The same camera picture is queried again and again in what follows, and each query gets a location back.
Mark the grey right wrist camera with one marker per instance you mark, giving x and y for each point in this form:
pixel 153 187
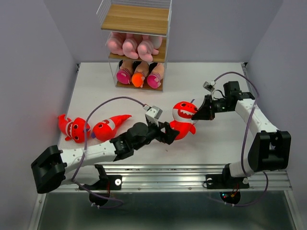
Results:
pixel 210 86

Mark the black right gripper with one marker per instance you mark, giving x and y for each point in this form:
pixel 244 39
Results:
pixel 204 112

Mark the red shark plush left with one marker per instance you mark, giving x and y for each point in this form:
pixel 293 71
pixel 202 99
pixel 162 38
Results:
pixel 74 129

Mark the wooden three-tier wire shelf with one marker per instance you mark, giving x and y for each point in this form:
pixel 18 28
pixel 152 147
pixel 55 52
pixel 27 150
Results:
pixel 143 17

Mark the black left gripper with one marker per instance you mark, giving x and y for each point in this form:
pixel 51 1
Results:
pixel 168 136

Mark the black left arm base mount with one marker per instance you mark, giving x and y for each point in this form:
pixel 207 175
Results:
pixel 100 191

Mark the pink pig plush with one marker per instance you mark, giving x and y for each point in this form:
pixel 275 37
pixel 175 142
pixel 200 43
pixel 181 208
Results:
pixel 130 45
pixel 115 43
pixel 148 47

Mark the boy doll orange shorts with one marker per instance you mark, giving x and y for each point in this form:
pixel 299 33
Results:
pixel 140 73

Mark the aluminium mounting rail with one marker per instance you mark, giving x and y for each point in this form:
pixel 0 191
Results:
pixel 190 178

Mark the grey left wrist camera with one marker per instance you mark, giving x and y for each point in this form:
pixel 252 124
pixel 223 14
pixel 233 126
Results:
pixel 152 114

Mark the boy doll pink shorts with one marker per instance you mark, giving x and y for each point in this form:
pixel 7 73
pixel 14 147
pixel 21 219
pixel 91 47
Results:
pixel 125 71

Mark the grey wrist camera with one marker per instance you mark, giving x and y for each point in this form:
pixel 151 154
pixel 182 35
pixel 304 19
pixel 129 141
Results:
pixel 210 86
pixel 152 114

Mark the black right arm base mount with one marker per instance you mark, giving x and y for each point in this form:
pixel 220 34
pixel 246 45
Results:
pixel 228 186

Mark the red fish plush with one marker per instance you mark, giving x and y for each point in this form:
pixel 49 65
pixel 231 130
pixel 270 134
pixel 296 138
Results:
pixel 107 129
pixel 182 113

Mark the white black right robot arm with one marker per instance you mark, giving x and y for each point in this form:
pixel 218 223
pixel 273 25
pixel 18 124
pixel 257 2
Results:
pixel 270 148

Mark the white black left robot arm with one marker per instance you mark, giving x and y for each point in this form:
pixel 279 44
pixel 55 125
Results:
pixel 52 167

